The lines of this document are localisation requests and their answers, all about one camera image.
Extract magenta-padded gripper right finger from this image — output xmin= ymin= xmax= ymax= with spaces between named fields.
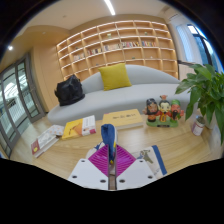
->
xmin=114 ymin=144 xmax=158 ymax=191

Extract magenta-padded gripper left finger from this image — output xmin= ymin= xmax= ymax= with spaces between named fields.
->
xmin=67 ymin=144 xmax=111 ymax=191

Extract white towel with animal print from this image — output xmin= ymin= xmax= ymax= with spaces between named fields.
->
xmin=84 ymin=123 xmax=169 ymax=180

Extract yellow and orange book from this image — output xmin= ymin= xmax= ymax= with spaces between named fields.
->
xmin=61 ymin=115 xmax=98 ymax=140

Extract flat yellow book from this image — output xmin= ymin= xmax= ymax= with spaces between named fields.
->
xmin=101 ymin=108 xmax=144 ymax=130

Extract red and white book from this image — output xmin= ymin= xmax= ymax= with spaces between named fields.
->
xmin=30 ymin=124 xmax=65 ymax=159

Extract colourful figurine group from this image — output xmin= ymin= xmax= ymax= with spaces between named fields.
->
xmin=142 ymin=94 xmax=185 ymax=128

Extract grey curved sofa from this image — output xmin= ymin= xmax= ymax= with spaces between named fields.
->
xmin=46 ymin=64 xmax=193 ymax=127

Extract black bag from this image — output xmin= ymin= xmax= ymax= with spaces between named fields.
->
xmin=54 ymin=74 xmax=86 ymax=107

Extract small white and red can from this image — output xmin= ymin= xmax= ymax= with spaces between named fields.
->
xmin=191 ymin=115 xmax=207 ymax=137

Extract yellow cushion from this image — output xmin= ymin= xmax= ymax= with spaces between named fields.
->
xmin=97 ymin=62 xmax=133 ymax=92

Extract green potted plant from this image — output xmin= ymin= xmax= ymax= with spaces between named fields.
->
xmin=174 ymin=63 xmax=224 ymax=146

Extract wooden bookshelf unit with books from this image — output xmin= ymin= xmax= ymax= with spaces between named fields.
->
xmin=55 ymin=19 xmax=180 ymax=83

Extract long ceiling light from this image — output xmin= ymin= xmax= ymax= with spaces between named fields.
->
xmin=103 ymin=0 xmax=117 ymax=17

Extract glass door with grey frame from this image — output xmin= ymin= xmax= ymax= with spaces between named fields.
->
xmin=0 ymin=53 xmax=47 ymax=158

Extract window with dark frame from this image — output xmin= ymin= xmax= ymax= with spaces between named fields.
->
xmin=175 ymin=23 xmax=219 ymax=73

